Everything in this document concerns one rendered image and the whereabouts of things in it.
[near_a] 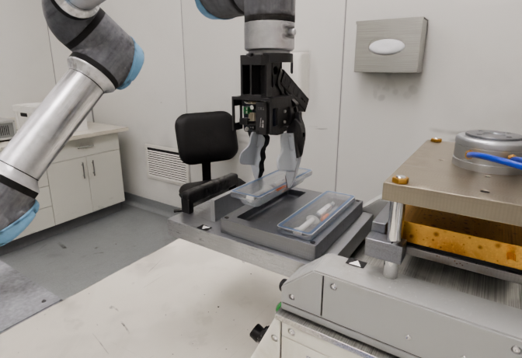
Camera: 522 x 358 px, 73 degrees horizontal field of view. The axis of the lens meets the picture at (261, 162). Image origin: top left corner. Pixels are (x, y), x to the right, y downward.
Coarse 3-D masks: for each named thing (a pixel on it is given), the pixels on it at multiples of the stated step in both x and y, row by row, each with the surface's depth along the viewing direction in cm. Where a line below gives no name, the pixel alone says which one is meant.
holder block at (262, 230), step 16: (288, 192) 70; (304, 192) 68; (320, 192) 68; (240, 208) 60; (256, 208) 61; (272, 208) 64; (288, 208) 60; (352, 208) 60; (224, 224) 56; (240, 224) 54; (256, 224) 54; (272, 224) 54; (336, 224) 54; (256, 240) 53; (272, 240) 51; (288, 240) 50; (304, 240) 49; (320, 240) 49; (304, 256) 49; (320, 256) 49
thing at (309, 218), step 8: (328, 192) 65; (312, 200) 61; (320, 200) 61; (328, 200) 61; (336, 200) 61; (344, 200) 61; (304, 208) 57; (312, 208) 57; (320, 208) 57; (328, 208) 57; (336, 208) 57; (296, 216) 54; (304, 216) 54; (312, 216) 54; (320, 216) 54; (328, 216) 54; (280, 224) 51; (288, 224) 51; (296, 224) 51; (304, 224) 51; (312, 224) 51; (320, 224) 51; (304, 232) 49; (312, 232) 49
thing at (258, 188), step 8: (264, 176) 62; (272, 176) 62; (280, 176) 62; (296, 176) 62; (248, 184) 58; (256, 184) 58; (264, 184) 58; (272, 184) 58; (280, 184) 58; (240, 192) 54; (248, 192) 54; (256, 192) 54; (264, 192) 54
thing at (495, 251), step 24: (408, 216) 41; (432, 216) 41; (456, 216) 41; (408, 240) 40; (432, 240) 39; (456, 240) 37; (480, 240) 36; (504, 240) 35; (456, 264) 38; (480, 264) 37; (504, 264) 35
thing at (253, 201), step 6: (306, 174) 64; (294, 180) 61; (300, 180) 62; (282, 186) 57; (234, 192) 54; (270, 192) 60; (276, 192) 56; (282, 192) 60; (240, 198) 54; (246, 198) 53; (252, 198) 52; (258, 198) 52; (264, 198) 53; (270, 198) 57; (246, 204) 55; (252, 204) 54; (258, 204) 54
